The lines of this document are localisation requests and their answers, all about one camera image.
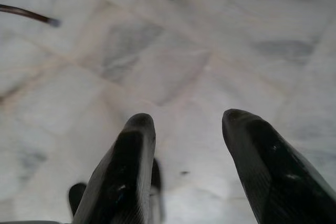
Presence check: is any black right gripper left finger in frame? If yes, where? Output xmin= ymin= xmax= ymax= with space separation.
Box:
xmin=72 ymin=113 xmax=156 ymax=224

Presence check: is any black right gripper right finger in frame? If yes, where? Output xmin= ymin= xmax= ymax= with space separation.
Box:
xmin=222 ymin=108 xmax=336 ymax=224

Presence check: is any dark wooden chair leg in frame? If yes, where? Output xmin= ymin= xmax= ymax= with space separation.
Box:
xmin=0 ymin=4 xmax=61 ymax=28

